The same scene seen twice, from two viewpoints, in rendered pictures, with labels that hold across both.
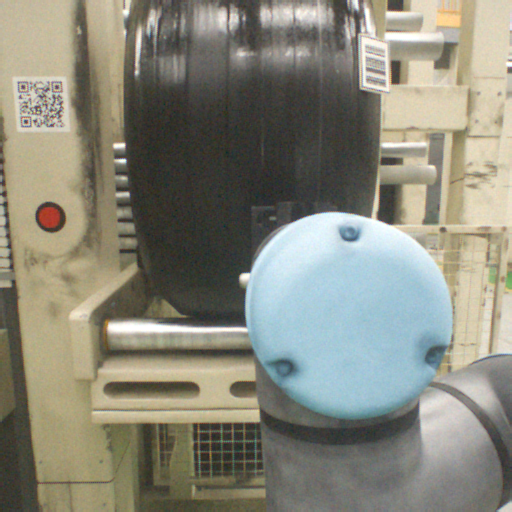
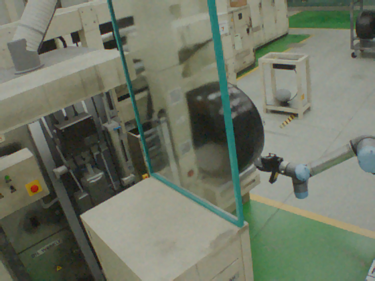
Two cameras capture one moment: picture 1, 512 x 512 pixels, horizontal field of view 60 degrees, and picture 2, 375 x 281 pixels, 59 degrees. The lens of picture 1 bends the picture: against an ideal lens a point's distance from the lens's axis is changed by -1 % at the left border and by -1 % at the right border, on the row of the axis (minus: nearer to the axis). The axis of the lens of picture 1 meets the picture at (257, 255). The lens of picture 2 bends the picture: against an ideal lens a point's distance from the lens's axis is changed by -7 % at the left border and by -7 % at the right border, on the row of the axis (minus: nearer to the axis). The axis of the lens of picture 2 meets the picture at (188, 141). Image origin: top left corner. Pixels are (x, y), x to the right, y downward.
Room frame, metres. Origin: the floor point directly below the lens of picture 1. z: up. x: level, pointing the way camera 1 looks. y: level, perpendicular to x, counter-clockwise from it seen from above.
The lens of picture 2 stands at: (-0.72, 1.19, 2.08)
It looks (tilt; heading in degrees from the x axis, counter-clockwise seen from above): 27 degrees down; 327
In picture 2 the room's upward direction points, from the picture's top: 11 degrees counter-clockwise
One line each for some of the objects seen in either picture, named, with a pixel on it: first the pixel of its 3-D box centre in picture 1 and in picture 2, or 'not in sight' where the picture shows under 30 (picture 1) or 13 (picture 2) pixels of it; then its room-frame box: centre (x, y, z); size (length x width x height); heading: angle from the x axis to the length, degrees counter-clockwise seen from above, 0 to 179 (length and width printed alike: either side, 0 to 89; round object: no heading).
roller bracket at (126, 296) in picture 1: (124, 305); not in sight; (0.74, 0.23, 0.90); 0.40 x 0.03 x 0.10; 1
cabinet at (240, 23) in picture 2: not in sight; (230, 41); (4.28, -3.48, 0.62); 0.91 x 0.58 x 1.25; 101
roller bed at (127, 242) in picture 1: (144, 203); (150, 148); (1.12, 0.28, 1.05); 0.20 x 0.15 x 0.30; 91
